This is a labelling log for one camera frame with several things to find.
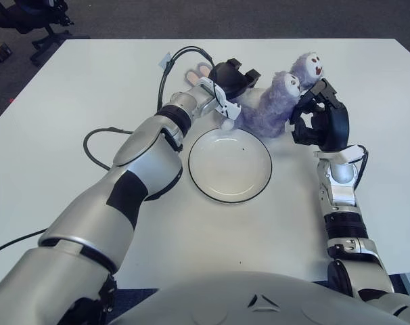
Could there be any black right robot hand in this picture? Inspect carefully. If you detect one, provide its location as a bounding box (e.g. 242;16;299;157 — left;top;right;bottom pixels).
289;77;350;152

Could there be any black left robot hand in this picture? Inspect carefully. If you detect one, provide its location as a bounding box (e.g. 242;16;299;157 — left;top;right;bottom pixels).
210;58;261;101

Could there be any purple plush bunny doll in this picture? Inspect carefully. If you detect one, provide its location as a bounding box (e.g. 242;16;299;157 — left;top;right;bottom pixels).
185;50;324;139

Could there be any white plate black rim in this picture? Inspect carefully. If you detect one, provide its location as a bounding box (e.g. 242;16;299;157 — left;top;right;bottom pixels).
187;127;273;204

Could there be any grey robot torso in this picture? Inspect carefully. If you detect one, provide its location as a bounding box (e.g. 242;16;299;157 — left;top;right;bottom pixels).
108;270;392;325

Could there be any black office chair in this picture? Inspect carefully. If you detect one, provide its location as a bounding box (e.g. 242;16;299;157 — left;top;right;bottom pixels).
0;0;91;67

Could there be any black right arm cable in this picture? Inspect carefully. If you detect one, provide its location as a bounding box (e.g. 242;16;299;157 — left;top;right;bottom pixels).
355;144;370;187

